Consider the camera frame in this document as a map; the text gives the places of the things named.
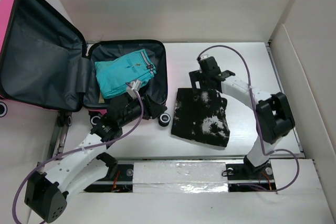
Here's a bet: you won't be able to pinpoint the teal shorts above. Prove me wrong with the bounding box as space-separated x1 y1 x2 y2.
94 49 156 100

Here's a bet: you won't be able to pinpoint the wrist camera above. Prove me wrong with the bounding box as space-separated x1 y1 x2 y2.
126 79 142 99
197 54 210 61

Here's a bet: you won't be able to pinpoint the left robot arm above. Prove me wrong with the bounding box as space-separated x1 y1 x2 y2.
24 92 167 223

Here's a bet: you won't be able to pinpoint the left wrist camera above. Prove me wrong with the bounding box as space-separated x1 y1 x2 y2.
126 79 142 99

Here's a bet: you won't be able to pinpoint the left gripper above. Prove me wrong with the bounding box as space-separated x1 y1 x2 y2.
118 93 166 127

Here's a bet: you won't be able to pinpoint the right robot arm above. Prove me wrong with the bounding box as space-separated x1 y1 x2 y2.
189 55 296 178

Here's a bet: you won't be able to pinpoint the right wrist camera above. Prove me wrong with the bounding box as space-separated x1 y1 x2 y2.
197 54 210 61

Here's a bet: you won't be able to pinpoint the black white tie-dye shirt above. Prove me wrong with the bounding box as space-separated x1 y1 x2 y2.
171 88 230 148

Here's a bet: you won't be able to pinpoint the pink hard-shell suitcase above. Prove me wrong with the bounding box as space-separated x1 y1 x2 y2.
1 0 168 124

